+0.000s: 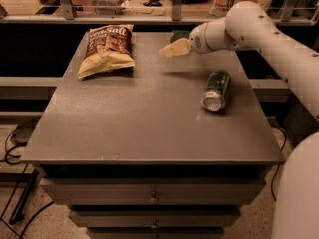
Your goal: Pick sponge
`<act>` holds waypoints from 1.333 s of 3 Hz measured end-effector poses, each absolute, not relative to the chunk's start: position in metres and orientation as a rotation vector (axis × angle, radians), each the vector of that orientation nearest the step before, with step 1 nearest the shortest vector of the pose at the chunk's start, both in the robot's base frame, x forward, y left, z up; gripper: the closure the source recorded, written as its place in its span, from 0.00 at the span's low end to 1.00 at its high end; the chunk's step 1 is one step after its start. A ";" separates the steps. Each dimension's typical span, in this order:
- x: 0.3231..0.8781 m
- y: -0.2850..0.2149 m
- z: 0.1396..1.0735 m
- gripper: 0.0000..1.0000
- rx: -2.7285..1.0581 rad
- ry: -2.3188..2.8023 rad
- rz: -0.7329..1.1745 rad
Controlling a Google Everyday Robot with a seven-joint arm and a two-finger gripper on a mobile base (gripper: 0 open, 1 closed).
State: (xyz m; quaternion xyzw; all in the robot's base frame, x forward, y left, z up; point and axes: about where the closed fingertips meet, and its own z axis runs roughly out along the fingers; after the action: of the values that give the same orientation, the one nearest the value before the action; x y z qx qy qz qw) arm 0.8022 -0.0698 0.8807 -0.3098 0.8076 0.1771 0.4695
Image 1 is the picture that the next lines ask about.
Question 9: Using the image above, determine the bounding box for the grey drawer cabinet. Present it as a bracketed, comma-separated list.
[22, 33, 284, 239]

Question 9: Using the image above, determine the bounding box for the drawer knob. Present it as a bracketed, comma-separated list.
[150, 220, 159, 230]
[149, 192, 160, 203]

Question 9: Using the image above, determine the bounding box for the green and yellow sponge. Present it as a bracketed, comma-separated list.
[170, 30, 190, 43]

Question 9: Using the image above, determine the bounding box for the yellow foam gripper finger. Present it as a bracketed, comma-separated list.
[159, 38, 191, 58]

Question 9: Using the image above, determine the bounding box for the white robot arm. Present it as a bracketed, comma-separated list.
[160, 1, 319, 239]

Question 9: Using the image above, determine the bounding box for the top drawer knob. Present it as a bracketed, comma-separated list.
[149, 192, 160, 203]

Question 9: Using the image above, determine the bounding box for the black cable right floor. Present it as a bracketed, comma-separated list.
[269, 122, 288, 203]

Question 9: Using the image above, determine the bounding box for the sea salt chips bag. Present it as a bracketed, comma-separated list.
[77, 24, 135, 79]

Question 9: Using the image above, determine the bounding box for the black cable floor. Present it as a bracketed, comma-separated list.
[269, 122, 288, 203]
[0, 117, 56, 239]

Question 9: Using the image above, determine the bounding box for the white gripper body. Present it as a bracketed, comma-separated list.
[189, 19, 239, 54]

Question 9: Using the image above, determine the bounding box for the grey metal shelf rail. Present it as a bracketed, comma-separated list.
[0, 0, 319, 25]

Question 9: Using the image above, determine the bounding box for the black cable left floor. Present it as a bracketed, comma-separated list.
[0, 117, 56, 239]

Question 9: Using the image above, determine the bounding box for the black stand leg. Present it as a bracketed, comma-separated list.
[9, 170, 39, 225]

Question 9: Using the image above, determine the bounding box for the green soda can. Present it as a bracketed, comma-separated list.
[201, 70, 231, 112]

